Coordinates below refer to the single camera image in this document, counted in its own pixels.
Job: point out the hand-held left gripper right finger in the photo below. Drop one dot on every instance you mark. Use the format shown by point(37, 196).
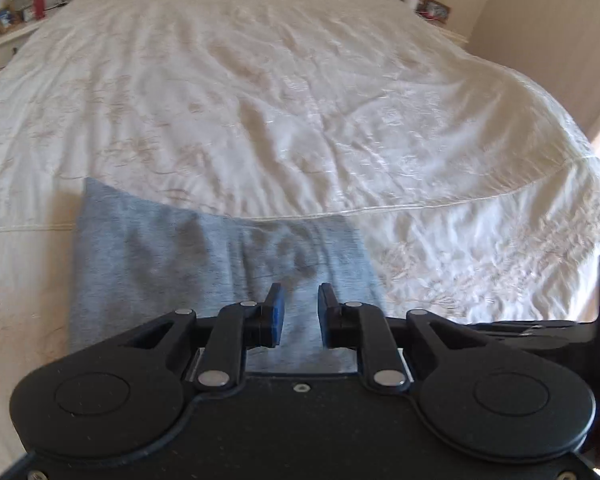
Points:
point(323, 311)

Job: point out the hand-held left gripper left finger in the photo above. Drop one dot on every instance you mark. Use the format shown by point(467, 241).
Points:
point(278, 311)

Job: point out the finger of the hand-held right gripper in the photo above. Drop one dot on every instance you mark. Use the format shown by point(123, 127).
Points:
point(530, 331)

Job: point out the grey-blue speckled pants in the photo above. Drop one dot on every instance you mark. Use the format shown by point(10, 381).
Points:
point(155, 260)

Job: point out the cream embroidered bedspread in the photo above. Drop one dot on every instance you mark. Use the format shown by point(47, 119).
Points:
point(280, 85)

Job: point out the white nightstand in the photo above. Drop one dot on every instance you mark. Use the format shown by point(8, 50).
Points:
point(10, 42)
point(450, 32)

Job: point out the red bottle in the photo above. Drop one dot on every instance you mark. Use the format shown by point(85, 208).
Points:
point(39, 4)

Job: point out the wooden picture frame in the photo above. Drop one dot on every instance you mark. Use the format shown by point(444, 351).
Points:
point(436, 9)
point(4, 20)

